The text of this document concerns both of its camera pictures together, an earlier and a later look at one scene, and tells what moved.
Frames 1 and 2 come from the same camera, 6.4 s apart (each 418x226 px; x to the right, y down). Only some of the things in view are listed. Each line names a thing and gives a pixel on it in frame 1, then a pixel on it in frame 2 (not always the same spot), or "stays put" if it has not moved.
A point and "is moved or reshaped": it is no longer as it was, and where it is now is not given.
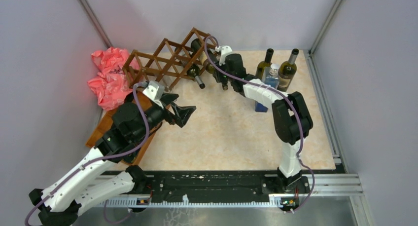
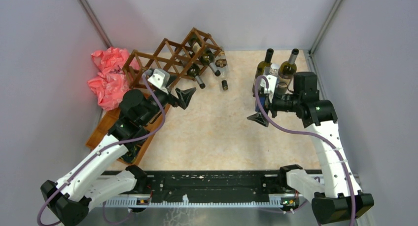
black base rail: x=202 y=189 stays put
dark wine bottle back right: x=287 y=72 stays put
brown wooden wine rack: x=165 y=61 stays put
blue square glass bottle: x=270 y=76 stays put
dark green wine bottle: x=203 y=56 is moved or reshaped
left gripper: x=181 y=114 -> x=184 y=96
